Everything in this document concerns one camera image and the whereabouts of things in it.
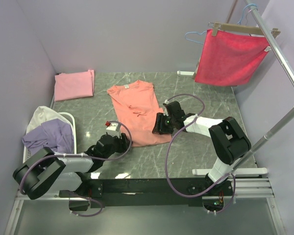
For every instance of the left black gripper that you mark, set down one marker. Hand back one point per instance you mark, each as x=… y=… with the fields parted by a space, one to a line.
x=124 y=143

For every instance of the blue wire hanger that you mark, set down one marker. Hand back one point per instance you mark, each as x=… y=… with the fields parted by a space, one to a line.
x=244 y=14

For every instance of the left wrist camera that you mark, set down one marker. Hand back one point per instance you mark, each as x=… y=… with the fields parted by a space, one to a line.
x=113 y=129

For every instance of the wooden clip hanger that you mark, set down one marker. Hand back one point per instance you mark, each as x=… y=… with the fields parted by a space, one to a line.
x=251 y=30

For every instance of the aluminium rail frame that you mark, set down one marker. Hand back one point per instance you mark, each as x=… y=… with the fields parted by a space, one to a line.
x=245 y=188

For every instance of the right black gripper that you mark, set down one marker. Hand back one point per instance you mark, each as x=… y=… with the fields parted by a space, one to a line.
x=160 y=119

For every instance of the metal clothes rack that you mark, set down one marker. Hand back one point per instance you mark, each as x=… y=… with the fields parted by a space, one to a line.
x=269 y=95

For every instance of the salmon orange t shirt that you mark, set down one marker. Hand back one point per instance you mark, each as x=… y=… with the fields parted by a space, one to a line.
x=136 y=106

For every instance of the black base beam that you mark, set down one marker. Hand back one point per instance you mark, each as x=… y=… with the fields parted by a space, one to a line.
x=96 y=193

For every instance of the lavender purple t shirt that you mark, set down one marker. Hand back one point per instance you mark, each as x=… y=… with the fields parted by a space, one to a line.
x=55 y=134

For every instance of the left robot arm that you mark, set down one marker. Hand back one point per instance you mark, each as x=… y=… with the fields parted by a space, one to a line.
x=45 y=168

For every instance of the folded pink t shirt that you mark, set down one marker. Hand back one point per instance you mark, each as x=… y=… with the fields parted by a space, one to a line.
x=74 y=85

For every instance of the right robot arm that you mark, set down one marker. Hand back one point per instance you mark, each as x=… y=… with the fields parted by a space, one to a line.
x=229 y=140

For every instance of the red microfiber towel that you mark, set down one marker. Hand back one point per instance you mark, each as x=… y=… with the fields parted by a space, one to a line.
x=229 y=59

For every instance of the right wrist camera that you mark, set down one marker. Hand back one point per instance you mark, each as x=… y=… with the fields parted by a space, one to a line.
x=166 y=101

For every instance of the white laundry basket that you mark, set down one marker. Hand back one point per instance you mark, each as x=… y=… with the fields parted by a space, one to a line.
x=70 y=120

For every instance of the white t shirt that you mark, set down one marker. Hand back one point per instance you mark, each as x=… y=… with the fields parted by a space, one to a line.
x=43 y=114

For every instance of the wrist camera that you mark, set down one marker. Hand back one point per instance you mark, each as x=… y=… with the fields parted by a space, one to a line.
x=166 y=101
x=113 y=129

